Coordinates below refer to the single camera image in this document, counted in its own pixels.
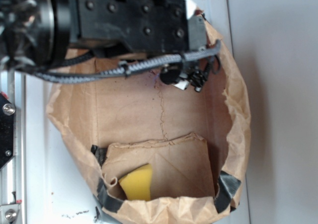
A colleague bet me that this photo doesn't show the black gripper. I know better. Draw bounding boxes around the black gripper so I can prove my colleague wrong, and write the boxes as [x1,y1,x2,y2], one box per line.
[70,0,189,54]

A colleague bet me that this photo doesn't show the brown paper bag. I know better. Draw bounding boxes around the brown paper bag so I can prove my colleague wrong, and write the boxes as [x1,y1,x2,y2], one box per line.
[46,9,251,224]

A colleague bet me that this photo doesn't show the yellow sponge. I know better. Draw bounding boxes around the yellow sponge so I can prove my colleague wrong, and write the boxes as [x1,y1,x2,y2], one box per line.
[118,164,153,201]

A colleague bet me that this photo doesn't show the black tape strip right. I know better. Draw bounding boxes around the black tape strip right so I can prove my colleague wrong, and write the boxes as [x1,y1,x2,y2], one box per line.
[214,171,242,214]

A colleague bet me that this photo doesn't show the black tape strip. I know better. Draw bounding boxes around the black tape strip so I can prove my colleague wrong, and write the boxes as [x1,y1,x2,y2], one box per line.
[95,177,124,213]
[214,171,242,214]

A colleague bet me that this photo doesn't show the black tape strip left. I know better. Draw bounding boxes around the black tape strip left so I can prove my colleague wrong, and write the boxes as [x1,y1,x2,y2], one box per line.
[95,177,124,213]

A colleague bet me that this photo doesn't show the white plastic tray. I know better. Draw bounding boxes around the white plastic tray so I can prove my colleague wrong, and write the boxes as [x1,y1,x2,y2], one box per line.
[24,0,250,224]

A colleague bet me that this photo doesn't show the braided grey cable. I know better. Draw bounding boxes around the braided grey cable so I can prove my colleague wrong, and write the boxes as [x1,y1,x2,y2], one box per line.
[32,39,222,83]

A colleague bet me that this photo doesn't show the black metal bracket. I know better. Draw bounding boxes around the black metal bracket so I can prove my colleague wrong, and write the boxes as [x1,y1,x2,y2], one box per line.
[0,92,16,170]

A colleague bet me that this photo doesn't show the aluminium frame rail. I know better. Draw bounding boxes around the aluminium frame rail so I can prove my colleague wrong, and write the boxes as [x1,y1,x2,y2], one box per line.
[0,72,26,224]

